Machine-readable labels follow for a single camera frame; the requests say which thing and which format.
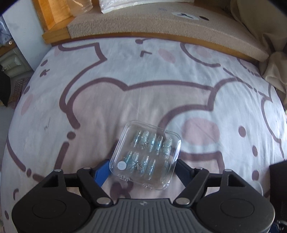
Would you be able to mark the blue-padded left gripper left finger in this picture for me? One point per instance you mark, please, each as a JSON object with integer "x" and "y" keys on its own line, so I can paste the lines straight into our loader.
{"x": 91, "y": 181}

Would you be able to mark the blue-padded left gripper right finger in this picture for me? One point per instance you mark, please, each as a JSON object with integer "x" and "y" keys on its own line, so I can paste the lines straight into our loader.
{"x": 194, "y": 181}

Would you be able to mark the clear fake nails case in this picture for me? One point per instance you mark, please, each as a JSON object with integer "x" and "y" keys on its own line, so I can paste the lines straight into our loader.
{"x": 146, "y": 154}

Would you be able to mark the black storage box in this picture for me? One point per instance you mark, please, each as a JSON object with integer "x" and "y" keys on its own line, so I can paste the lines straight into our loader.
{"x": 278, "y": 189}

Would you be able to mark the cartoon bear bed sheet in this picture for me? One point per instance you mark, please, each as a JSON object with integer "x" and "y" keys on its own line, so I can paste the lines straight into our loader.
{"x": 81, "y": 96}

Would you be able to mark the beige bear cushion mat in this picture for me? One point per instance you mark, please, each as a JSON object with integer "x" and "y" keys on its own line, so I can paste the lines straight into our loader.
{"x": 177, "y": 19}

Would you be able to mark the wooden headboard cabinet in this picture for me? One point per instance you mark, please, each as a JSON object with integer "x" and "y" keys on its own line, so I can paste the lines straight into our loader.
{"x": 54, "y": 17}

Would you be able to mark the beige curtain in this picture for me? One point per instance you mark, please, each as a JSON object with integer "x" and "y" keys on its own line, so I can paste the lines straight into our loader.
{"x": 268, "y": 25}

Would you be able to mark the white bubble mailer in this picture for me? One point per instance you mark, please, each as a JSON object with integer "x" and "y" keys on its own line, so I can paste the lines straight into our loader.
{"x": 107, "y": 6}

